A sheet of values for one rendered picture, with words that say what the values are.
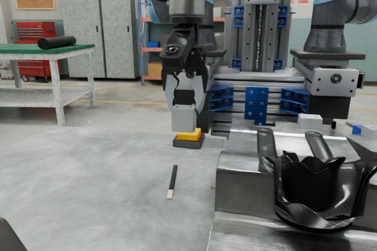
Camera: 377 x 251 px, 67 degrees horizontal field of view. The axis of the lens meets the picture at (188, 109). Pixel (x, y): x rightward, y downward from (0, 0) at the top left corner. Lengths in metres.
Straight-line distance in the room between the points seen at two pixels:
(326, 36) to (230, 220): 0.88
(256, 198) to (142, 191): 0.27
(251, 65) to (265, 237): 0.94
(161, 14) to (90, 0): 5.20
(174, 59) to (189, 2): 0.13
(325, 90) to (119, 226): 0.80
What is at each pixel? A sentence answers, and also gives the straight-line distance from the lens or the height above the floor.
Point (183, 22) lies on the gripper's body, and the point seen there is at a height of 1.14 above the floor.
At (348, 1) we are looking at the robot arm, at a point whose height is 1.22.
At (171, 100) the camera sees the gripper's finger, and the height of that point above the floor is 0.97.
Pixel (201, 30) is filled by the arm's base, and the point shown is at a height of 1.12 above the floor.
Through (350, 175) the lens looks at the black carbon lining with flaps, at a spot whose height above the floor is 0.91.
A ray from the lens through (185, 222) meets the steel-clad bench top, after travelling 0.53.
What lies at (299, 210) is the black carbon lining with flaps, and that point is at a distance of 0.42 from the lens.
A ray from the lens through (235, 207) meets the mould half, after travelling 0.44.
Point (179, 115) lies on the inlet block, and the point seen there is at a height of 0.94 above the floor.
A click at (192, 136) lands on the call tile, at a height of 0.83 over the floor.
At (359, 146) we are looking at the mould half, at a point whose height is 0.85.
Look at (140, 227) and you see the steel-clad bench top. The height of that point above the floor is 0.80.
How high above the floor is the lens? 1.13
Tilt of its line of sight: 16 degrees down
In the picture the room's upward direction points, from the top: straight up
